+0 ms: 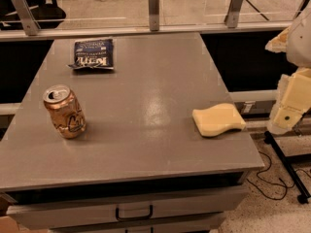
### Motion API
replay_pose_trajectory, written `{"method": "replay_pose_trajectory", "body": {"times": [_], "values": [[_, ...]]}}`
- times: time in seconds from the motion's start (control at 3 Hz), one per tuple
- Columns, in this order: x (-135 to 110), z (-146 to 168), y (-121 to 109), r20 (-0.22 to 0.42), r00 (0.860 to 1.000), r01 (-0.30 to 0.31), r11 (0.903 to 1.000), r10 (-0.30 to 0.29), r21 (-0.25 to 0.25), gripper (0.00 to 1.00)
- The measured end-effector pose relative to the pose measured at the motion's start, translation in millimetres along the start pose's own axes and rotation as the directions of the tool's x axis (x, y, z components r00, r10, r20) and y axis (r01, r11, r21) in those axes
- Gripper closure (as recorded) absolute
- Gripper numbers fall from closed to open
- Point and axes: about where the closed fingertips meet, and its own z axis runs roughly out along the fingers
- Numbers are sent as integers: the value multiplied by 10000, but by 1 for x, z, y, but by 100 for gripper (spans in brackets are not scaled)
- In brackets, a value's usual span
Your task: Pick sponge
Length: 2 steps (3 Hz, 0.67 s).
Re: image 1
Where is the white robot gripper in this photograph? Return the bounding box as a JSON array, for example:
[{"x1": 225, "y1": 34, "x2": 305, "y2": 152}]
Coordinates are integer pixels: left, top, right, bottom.
[{"x1": 265, "y1": 8, "x2": 311, "y2": 135}]

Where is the yellow sponge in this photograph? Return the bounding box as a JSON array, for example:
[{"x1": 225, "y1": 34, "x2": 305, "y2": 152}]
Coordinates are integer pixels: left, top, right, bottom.
[{"x1": 192, "y1": 103, "x2": 246, "y2": 137}]

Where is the black floor stand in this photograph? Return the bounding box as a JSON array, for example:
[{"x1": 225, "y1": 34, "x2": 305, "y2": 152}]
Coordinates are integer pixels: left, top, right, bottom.
[{"x1": 264, "y1": 131, "x2": 311, "y2": 204}]

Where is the lower grey drawer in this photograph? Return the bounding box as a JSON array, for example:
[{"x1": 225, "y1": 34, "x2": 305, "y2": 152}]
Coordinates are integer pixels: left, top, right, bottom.
[{"x1": 49, "y1": 213, "x2": 225, "y2": 233}]

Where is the blue chip bag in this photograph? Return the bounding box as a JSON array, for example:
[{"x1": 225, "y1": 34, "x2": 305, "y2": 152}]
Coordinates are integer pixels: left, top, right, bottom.
[{"x1": 69, "y1": 39, "x2": 114, "y2": 70}]

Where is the gold soda can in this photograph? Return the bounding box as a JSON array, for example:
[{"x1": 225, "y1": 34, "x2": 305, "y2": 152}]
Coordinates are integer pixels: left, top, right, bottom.
[{"x1": 43, "y1": 84, "x2": 86, "y2": 139}]

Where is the black office chair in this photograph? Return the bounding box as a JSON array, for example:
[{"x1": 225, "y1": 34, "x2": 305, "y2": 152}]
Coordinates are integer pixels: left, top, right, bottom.
[{"x1": 0, "y1": 0, "x2": 66, "y2": 30}]

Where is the white railing beam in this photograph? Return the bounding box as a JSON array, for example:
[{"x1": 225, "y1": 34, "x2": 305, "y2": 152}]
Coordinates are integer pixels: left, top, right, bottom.
[{"x1": 0, "y1": 21, "x2": 292, "y2": 42}]

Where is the grey cabinet drawer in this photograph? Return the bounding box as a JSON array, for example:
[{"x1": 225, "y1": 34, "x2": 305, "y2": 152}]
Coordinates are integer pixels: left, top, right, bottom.
[{"x1": 7, "y1": 184, "x2": 248, "y2": 229}]

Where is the right metal bracket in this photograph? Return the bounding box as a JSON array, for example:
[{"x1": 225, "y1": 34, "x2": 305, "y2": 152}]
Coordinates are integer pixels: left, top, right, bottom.
[{"x1": 225, "y1": 0, "x2": 243, "y2": 28}]

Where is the metal bracket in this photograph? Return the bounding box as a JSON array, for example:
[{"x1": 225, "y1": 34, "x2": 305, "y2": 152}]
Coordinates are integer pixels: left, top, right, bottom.
[
  {"x1": 225, "y1": 0, "x2": 243, "y2": 28},
  {"x1": 11, "y1": 0, "x2": 40, "y2": 36},
  {"x1": 148, "y1": 0, "x2": 159, "y2": 31}
]

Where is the black floor cable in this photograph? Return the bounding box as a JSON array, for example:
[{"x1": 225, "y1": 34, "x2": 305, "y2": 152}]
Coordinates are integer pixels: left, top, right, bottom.
[{"x1": 246, "y1": 150, "x2": 311, "y2": 201}]

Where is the middle metal bracket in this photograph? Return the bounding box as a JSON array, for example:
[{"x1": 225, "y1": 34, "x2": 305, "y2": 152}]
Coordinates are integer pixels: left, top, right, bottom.
[{"x1": 148, "y1": 0, "x2": 159, "y2": 31}]

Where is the black drawer handle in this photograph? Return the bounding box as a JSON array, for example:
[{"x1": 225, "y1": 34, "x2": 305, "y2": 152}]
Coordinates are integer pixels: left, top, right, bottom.
[{"x1": 115, "y1": 205, "x2": 154, "y2": 222}]

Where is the left metal bracket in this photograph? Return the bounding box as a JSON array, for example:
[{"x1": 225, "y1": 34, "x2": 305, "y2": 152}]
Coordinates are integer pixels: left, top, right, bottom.
[{"x1": 11, "y1": 0, "x2": 40, "y2": 36}]

